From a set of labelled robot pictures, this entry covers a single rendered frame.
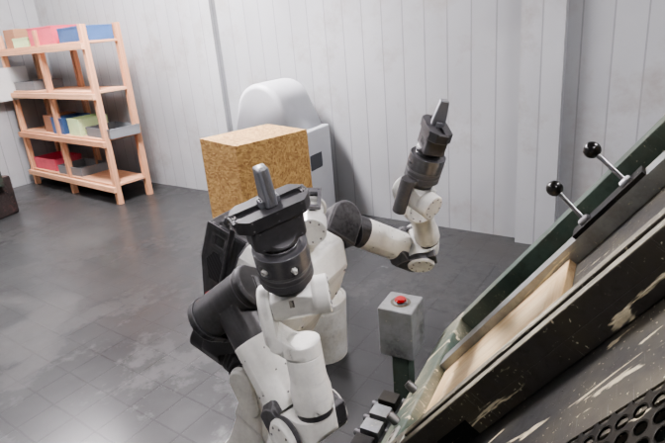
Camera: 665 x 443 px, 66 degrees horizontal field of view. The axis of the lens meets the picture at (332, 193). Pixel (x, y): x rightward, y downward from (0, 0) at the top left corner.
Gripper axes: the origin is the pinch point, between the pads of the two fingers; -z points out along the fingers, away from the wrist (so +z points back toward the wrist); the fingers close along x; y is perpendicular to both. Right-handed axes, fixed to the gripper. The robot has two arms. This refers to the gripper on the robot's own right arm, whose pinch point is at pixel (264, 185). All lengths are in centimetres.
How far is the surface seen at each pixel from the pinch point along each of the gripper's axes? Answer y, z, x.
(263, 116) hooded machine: -347, 151, 116
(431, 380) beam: -8, 82, 34
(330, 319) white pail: -123, 175, 53
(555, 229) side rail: -10, 55, 79
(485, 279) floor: -137, 233, 184
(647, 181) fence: 13, 26, 74
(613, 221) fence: 11, 35, 69
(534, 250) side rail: -13, 62, 75
